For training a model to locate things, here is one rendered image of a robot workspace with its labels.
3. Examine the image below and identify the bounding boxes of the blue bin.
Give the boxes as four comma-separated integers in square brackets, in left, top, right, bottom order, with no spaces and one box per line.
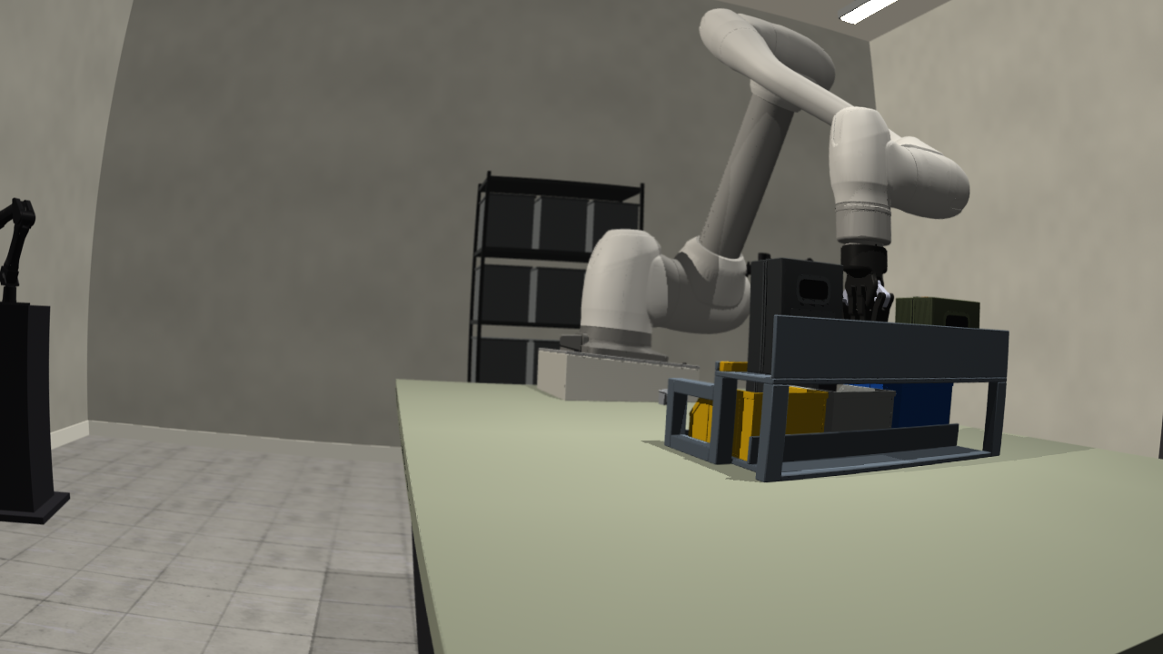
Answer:
[848,383,954,428]

